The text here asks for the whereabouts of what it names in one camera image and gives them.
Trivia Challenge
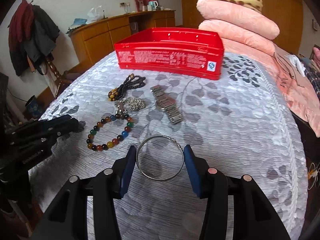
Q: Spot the silver bangle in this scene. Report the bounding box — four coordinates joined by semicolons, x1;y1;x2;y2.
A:
136;135;184;182

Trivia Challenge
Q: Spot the multicolour bead bracelet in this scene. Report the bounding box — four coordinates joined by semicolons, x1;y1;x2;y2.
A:
86;113;135;152

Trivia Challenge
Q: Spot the silver ball chain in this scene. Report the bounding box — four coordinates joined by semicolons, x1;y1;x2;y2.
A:
115;97;147;116

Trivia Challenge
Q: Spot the silver metal wristwatch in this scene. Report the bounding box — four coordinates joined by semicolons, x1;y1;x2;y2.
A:
150;85;183;124

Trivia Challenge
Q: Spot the black bead necklace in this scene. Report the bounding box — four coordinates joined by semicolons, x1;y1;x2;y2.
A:
107;73;147;101

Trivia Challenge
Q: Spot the dark blue waste bin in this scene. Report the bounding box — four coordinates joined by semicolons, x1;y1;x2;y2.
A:
25;95;43;119

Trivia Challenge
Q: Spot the white leaf-patterned quilt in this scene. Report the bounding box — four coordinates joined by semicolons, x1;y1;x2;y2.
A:
29;53;308;239

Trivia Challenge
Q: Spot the wooden coat stand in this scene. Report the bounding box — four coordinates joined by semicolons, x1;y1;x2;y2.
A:
46;57;72;99

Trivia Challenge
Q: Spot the dark grey jacket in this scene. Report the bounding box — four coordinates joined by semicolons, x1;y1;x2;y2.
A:
9;4;60;76

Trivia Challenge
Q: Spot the red metal tin box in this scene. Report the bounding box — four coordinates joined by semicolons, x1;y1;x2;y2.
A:
114;27;225;80

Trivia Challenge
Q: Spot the dark red coat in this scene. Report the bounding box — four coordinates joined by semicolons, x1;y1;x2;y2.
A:
8;0;34;51

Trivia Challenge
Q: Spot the wooden sideboard cabinet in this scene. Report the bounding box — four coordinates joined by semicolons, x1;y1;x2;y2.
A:
68;9;175;74

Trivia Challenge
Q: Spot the pink bed sheet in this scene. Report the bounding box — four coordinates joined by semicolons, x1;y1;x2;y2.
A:
222;38;319;137

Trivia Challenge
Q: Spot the blue folded cloth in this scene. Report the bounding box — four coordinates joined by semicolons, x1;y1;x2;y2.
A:
66;18;87;34

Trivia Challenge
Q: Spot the lower pink folded duvet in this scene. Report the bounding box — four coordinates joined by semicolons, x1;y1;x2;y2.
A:
199;20;275;56

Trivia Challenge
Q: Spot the pink folded duvet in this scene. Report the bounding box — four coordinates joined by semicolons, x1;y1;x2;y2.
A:
196;0;280;40
199;20;275;56

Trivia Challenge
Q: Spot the plaid folded clothing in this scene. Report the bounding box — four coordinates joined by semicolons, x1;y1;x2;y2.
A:
303;60;320;98

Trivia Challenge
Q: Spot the white plastic bag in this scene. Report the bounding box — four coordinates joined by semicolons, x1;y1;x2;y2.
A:
86;5;105;24

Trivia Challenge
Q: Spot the upper pink folded duvet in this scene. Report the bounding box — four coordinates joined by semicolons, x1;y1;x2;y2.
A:
196;0;280;40

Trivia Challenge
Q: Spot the teal electric kettle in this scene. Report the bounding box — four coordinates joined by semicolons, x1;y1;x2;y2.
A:
148;0;159;11

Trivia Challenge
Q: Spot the pink folded clothing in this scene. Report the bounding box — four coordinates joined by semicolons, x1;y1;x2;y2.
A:
312;47;320;67

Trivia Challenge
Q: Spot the red photo frame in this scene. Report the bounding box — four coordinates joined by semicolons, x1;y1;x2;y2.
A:
135;0;159;12

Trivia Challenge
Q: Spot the wooden wardrobe wall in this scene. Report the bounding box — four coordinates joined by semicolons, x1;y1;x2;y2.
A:
179;0;304;55

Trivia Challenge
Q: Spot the wall intercom phone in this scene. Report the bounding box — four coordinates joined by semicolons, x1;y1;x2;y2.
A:
312;20;318;31

